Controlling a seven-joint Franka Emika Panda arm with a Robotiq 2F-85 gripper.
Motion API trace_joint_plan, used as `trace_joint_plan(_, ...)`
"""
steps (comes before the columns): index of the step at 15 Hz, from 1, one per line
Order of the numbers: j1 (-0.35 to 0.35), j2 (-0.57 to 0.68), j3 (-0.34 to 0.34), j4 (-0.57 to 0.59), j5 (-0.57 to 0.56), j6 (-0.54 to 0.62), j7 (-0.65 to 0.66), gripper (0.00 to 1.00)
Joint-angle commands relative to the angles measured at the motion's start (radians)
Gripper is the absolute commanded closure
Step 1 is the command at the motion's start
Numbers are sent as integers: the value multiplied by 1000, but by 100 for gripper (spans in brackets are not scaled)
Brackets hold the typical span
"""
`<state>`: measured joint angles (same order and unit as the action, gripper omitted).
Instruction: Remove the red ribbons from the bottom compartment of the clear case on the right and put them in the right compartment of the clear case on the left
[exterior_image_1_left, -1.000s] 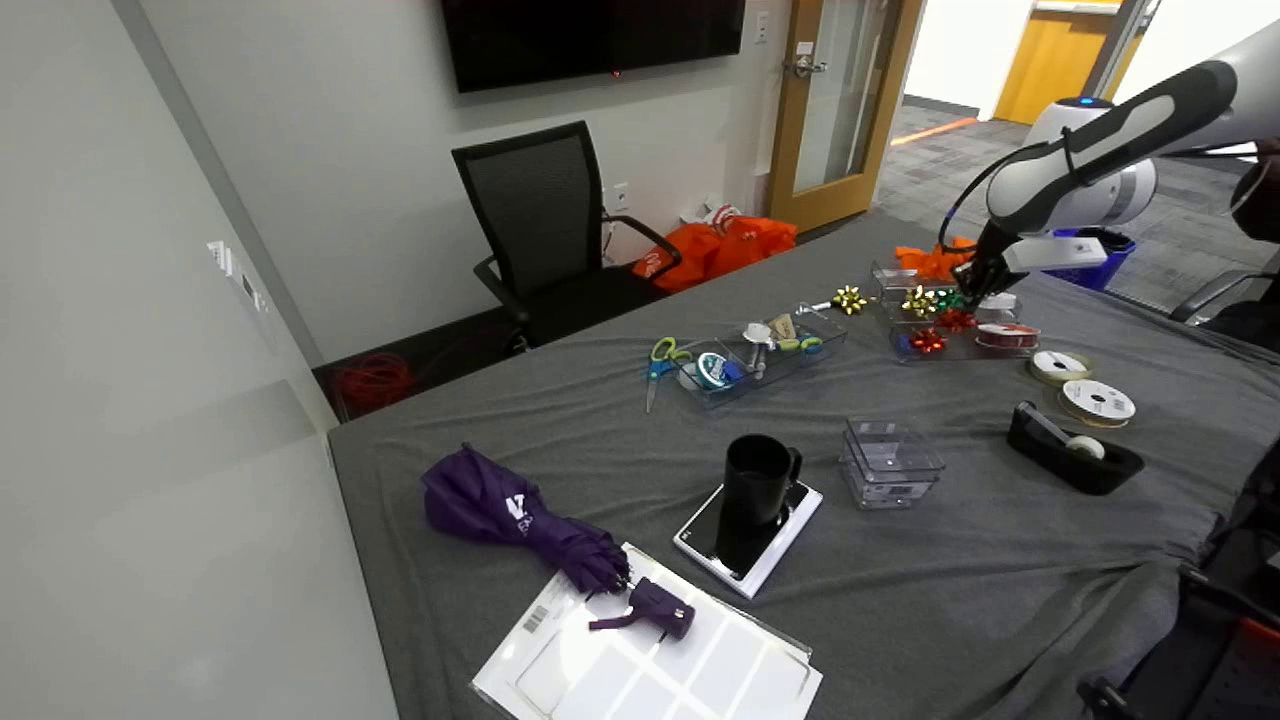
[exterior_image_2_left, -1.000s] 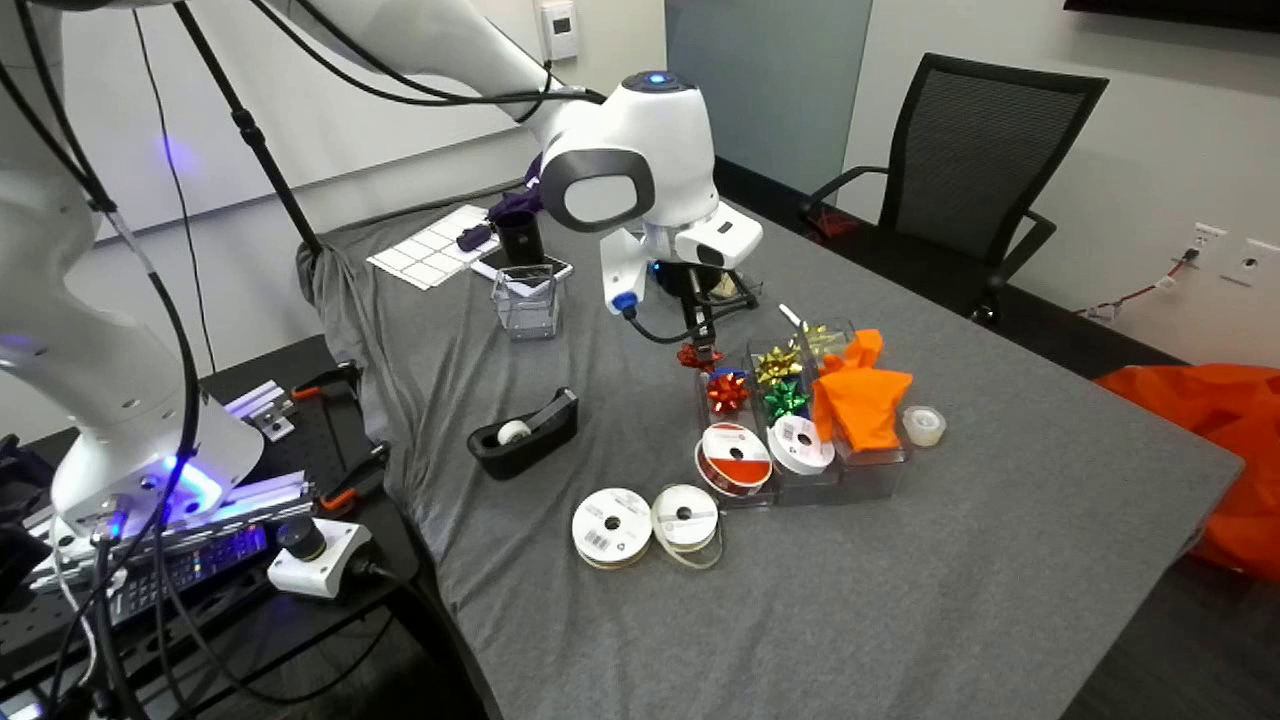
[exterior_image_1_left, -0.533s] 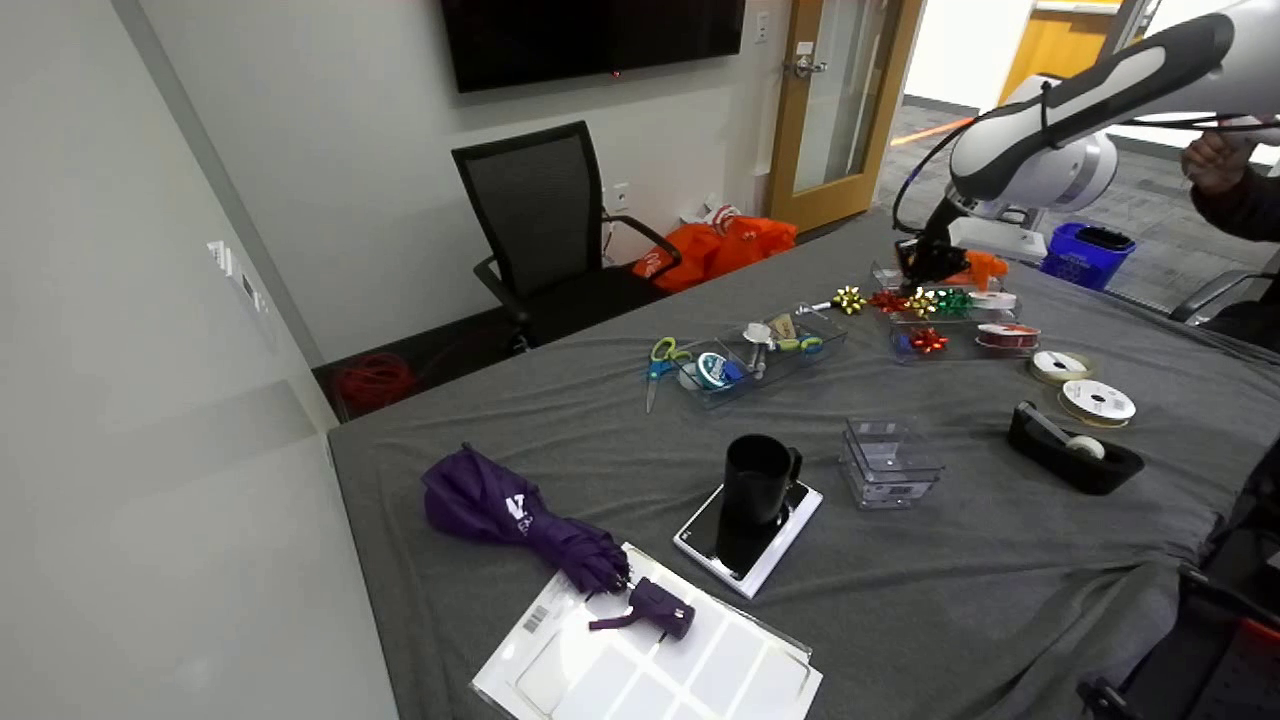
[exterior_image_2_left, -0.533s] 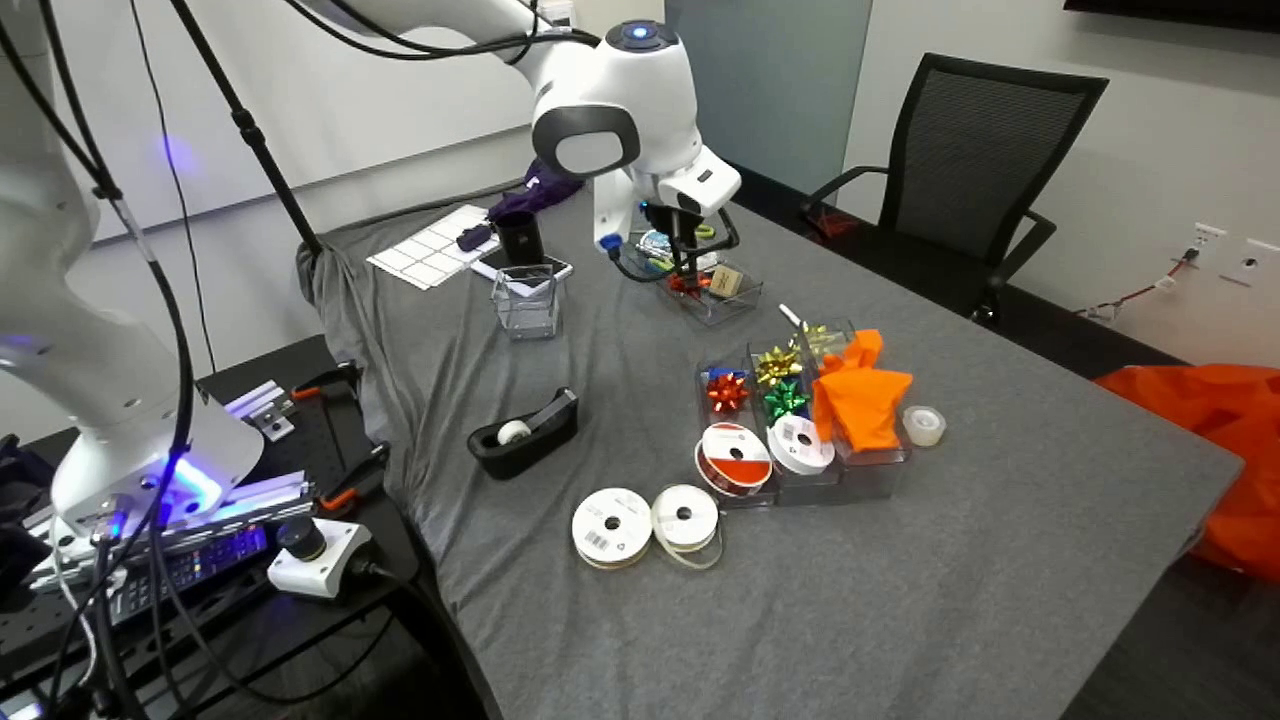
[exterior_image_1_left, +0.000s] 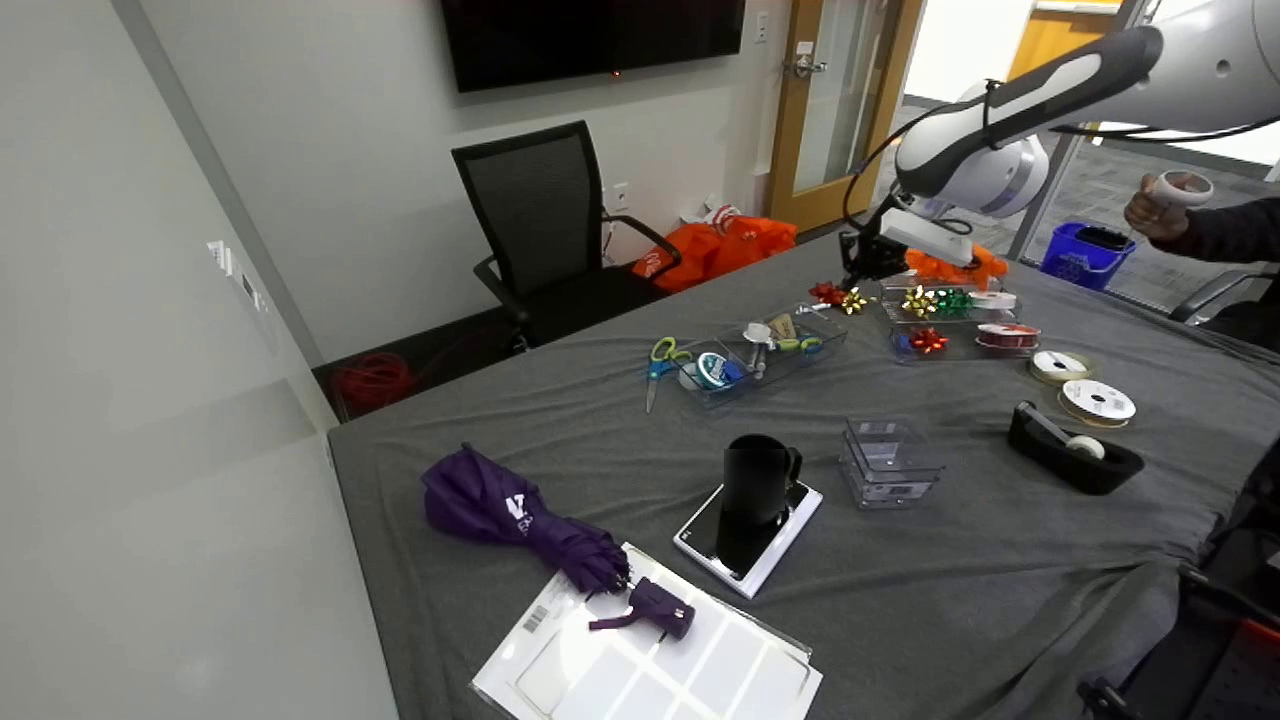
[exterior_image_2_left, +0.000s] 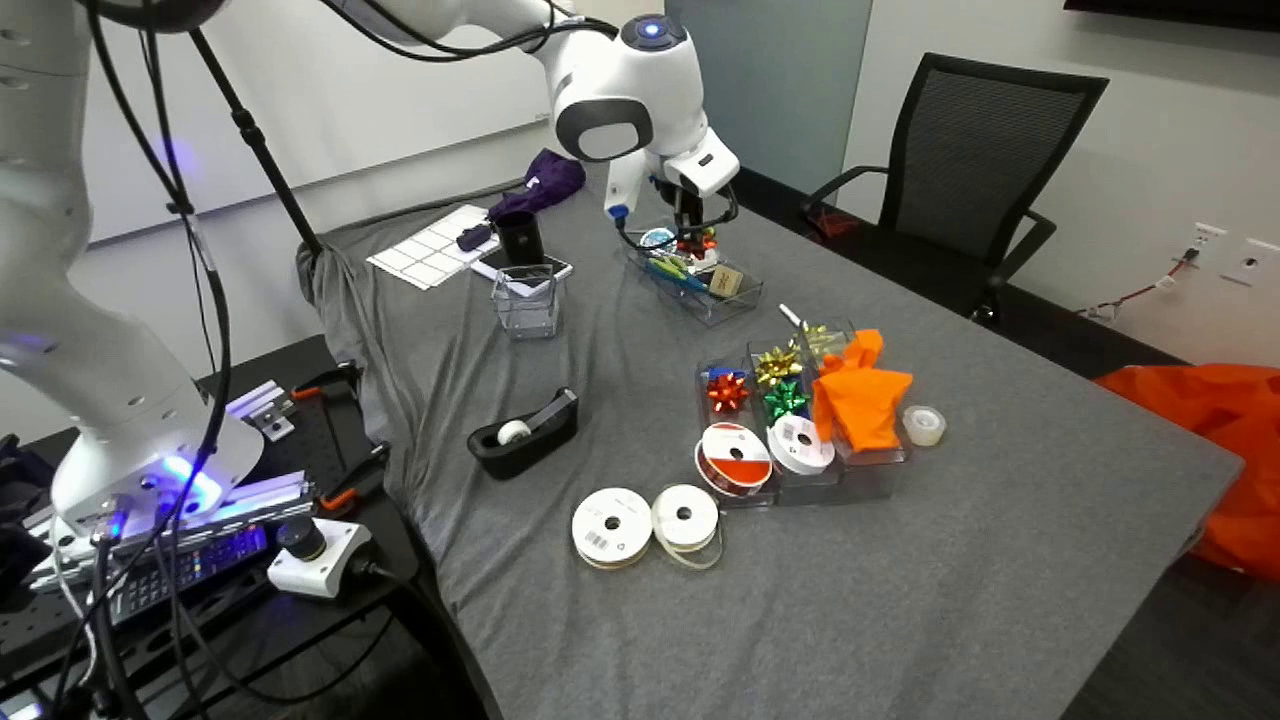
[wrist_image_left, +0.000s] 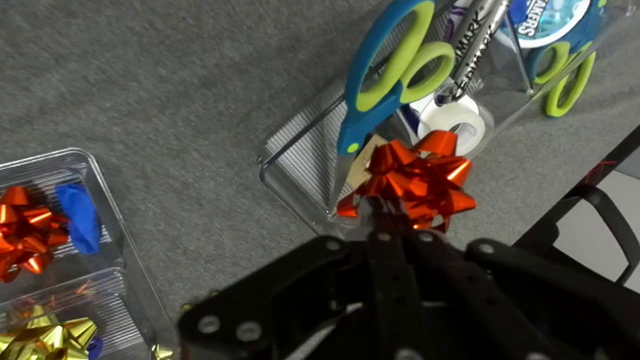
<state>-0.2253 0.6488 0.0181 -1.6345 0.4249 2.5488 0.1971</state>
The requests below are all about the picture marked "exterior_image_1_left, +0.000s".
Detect blue white round ribbon roll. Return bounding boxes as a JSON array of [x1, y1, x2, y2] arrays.
[[691, 350, 753, 395]]

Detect black tape dispenser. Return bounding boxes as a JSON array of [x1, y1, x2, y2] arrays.
[[1004, 395, 1148, 501]]

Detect orange fabric ribbon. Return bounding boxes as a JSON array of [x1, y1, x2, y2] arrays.
[[904, 242, 1010, 291]]

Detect white spool loose beige ribbon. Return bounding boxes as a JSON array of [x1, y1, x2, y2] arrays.
[[1022, 350, 1094, 389]]

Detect dark sleeved forearm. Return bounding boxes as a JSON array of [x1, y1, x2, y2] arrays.
[[1172, 198, 1280, 270]]

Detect black office chair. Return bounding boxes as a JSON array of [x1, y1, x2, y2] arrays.
[[446, 115, 687, 354]]

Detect white wall switch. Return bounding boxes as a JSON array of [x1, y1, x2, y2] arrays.
[[202, 235, 266, 313]]

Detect orange plastic bag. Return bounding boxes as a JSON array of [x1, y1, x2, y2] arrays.
[[632, 214, 802, 298]]

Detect purple folded umbrella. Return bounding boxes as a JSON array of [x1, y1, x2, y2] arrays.
[[419, 439, 699, 643]]

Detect white flat box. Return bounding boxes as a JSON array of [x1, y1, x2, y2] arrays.
[[666, 478, 826, 601]]

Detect black cup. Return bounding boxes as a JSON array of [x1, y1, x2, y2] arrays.
[[716, 431, 808, 581]]

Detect empty clear plastic box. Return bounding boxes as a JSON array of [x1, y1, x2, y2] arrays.
[[839, 418, 946, 514]]

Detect grey tablecloth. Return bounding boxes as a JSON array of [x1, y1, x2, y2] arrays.
[[324, 224, 1280, 720]]

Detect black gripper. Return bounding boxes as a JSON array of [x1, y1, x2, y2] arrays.
[[839, 203, 911, 286]]

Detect clear tape roll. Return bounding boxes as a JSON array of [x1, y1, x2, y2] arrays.
[[1136, 166, 1219, 214]]

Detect blue bin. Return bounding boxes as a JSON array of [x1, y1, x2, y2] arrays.
[[1034, 221, 1139, 291]]

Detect person hand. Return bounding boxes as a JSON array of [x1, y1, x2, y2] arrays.
[[1121, 186, 1197, 249]]

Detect black wall television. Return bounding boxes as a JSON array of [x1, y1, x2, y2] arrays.
[[436, 0, 753, 96]]

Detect red coil on floor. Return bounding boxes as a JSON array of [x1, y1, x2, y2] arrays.
[[332, 354, 423, 418]]

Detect wooden glass door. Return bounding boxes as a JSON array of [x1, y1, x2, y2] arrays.
[[763, 0, 933, 235]]

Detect clear compartment case with bows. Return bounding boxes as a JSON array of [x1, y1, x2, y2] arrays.
[[876, 276, 1046, 370]]

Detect white label sheet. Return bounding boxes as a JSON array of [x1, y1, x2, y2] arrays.
[[470, 536, 826, 720]]

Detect red white plaid ribbon spool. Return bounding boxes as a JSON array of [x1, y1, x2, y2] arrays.
[[973, 318, 1043, 359]]

